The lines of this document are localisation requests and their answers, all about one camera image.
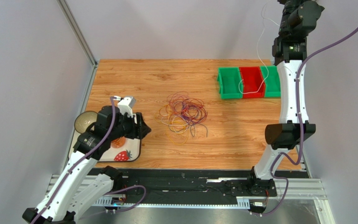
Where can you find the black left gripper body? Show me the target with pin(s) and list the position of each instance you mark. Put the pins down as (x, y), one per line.
(125, 127)

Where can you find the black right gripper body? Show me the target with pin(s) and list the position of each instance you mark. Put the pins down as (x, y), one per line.
(299, 18)

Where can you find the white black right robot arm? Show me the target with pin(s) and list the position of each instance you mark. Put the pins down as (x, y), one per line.
(293, 126)

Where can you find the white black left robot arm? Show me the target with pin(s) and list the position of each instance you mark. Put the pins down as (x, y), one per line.
(64, 204)

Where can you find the orange transparent cup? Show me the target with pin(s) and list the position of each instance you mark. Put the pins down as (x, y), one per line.
(118, 143)

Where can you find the white strawberry print tray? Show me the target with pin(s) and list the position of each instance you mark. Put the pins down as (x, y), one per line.
(128, 153)

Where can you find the clear glass bowl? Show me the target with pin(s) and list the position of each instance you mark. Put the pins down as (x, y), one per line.
(84, 120)

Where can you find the green storage bin right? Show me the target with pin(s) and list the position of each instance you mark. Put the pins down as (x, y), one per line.
(272, 81)

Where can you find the green storage bin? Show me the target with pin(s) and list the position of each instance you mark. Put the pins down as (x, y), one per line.
(230, 83)
(272, 81)

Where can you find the red storage bin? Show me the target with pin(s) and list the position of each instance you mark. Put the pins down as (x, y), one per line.
(252, 81)

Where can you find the green storage bin left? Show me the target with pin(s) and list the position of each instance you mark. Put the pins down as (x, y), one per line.
(230, 83)

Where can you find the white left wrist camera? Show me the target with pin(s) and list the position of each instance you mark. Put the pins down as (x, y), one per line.
(125, 105)

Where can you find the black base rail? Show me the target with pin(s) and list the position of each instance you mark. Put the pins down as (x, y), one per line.
(192, 187)

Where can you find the aluminium frame post left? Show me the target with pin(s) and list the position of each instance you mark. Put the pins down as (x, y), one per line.
(66, 10)

